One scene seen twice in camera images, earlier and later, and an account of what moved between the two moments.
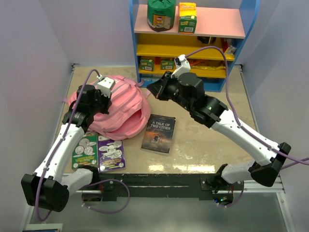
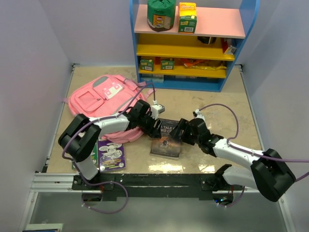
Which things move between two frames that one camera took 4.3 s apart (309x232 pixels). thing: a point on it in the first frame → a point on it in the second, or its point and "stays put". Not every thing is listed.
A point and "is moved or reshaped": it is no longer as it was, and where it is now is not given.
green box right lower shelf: x=167 y=65 stays put
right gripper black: x=156 y=88 → x=183 y=124
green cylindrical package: x=161 y=14 stays put
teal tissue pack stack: x=149 y=78 stays put
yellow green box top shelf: x=187 y=17 stays put
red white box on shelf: x=226 y=45 stays put
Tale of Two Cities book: x=158 y=135 is moved or reshaped
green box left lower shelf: x=147 y=65 stays put
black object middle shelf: x=207 y=40 stays put
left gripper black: x=107 y=100 → x=154 y=132
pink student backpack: x=130 y=111 is moved or reshaped
